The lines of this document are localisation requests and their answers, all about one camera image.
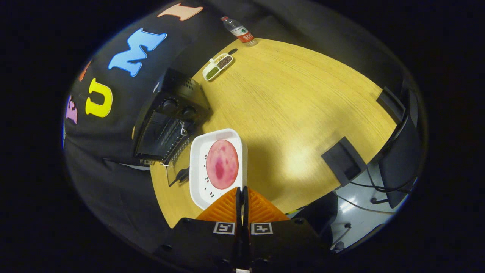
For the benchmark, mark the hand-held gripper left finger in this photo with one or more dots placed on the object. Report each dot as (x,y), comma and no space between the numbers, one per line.
(204,242)

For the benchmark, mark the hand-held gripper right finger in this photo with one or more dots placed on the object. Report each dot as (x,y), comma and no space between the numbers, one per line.
(280,242)

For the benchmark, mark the white square plate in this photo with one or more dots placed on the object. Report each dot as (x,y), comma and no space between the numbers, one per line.
(199,178)

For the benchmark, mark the round pink ham slice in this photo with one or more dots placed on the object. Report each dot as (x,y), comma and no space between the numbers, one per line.
(223,163)

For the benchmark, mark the black toaster oven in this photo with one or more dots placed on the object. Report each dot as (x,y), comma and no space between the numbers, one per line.
(182,91)

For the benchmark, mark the black box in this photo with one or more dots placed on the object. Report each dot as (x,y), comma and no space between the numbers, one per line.
(343,161)

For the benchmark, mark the black backdrop cloth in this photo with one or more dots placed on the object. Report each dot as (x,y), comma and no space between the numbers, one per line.
(113,174)

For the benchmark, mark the black chair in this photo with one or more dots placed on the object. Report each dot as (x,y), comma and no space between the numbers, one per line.
(401,155)

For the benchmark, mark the divided white dish of beans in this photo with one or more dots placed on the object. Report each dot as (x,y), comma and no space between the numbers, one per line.
(216,67)

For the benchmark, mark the red label water bottle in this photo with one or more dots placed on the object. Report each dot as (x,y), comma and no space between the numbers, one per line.
(240,32)

